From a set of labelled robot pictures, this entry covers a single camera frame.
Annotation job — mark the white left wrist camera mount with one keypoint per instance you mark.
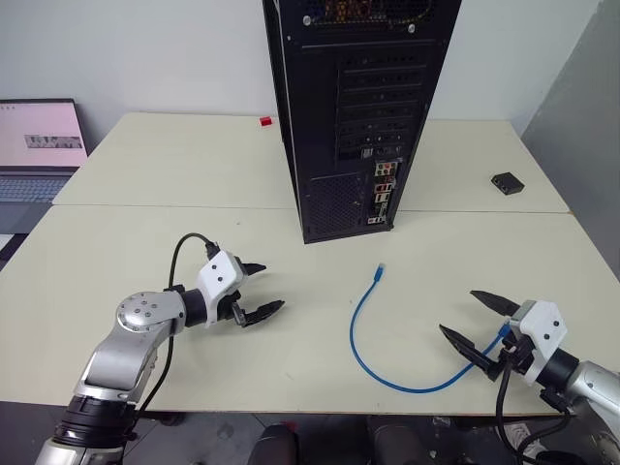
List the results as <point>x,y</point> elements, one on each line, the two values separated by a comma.
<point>220,273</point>

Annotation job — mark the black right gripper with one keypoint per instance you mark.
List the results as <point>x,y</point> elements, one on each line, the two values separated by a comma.
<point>516,353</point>

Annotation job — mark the open grey laptop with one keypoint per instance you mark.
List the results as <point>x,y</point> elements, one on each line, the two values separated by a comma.
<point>34,140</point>

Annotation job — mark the dark rounded shape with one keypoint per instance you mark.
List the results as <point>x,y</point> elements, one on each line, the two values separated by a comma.
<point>393,441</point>
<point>275,445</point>

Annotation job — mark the grey partition panel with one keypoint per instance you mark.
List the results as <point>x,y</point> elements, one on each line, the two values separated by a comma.
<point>586,121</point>

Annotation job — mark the small red block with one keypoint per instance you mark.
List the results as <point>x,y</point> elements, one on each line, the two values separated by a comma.
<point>266,121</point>

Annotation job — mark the small black adapter box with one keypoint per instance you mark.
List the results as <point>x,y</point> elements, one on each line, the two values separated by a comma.
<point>507,183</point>

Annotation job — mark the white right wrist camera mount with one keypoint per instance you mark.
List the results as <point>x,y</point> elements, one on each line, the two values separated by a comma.
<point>545,331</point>

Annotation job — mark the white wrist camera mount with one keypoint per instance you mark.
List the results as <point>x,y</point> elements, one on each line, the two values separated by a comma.
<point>545,331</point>
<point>220,273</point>

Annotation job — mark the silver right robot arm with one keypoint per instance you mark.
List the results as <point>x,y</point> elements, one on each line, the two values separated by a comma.
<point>588,382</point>

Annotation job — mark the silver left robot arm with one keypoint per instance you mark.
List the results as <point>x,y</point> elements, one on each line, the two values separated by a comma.
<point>138,315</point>

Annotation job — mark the black computer tower case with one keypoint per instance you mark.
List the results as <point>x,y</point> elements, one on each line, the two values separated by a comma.
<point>358,97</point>

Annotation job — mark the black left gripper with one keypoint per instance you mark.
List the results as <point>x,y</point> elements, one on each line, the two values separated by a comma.
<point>226,310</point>

